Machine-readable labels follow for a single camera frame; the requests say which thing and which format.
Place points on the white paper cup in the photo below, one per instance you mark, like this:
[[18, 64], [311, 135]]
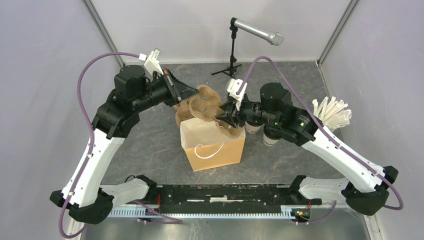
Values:
[[271, 136], [252, 127]]

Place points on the silver microphone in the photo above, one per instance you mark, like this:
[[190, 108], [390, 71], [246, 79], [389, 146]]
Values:
[[273, 38]]

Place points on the cardboard cup carrier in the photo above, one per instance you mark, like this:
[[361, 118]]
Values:
[[182, 112], [206, 106]]

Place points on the brown paper bag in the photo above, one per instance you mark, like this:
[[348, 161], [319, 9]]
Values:
[[206, 147]]

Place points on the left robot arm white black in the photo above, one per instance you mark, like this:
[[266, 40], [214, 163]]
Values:
[[85, 198]]

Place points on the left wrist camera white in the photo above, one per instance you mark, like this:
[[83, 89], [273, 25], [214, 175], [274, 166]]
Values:
[[151, 62]]

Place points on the white wrapped straws bundle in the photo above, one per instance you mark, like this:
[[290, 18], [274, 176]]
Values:
[[332, 113]]

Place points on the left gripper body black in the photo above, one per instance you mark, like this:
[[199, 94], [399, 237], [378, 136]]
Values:
[[172, 99]]

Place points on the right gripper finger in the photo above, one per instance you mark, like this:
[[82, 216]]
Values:
[[226, 121], [228, 108]]

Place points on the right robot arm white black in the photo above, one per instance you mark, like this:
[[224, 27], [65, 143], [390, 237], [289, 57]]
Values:
[[364, 186]]

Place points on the black microphone tripod stand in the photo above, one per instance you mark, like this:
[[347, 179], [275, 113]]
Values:
[[232, 68]]

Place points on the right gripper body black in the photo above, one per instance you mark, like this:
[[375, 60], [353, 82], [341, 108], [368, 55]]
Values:
[[245, 109]]

